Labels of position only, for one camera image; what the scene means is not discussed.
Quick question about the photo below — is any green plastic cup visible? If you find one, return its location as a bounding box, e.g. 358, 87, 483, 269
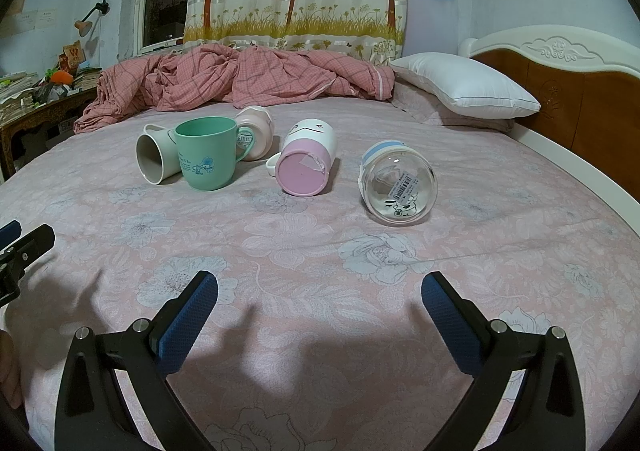
168, 116, 255, 191

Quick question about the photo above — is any white pink smiley mug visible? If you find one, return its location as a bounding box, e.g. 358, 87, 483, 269
266, 118, 337, 197

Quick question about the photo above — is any clear glass blue-band cup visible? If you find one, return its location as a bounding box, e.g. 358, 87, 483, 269
358, 140, 438, 226

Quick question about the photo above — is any grey white ceramic mug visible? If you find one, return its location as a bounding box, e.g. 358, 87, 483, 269
136, 124, 180, 185

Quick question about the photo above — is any pink plaid quilt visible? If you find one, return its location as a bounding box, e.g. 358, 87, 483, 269
74, 44, 395, 134

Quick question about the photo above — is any wall-mounted desk lamp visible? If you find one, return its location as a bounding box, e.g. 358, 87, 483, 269
74, 0, 110, 37

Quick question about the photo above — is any pink white round cup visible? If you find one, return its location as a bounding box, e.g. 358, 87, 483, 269
234, 105, 274, 160

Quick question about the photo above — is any left hand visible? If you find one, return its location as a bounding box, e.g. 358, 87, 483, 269
0, 330, 23, 409

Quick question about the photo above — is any pink floral bed sheet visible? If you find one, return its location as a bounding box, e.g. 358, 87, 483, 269
1, 99, 639, 450

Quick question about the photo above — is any stack of papers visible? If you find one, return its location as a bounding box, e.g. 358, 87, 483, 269
1, 74, 39, 122

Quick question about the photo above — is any orange toy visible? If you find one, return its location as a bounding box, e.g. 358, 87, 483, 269
49, 70, 74, 86

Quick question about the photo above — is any white wooden headboard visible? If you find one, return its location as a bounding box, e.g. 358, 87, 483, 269
458, 25, 639, 230

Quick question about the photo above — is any dark wooden desk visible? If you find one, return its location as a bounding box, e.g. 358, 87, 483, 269
1, 88, 96, 180

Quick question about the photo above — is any pink pillow under white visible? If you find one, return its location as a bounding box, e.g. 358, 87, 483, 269
390, 78, 514, 133

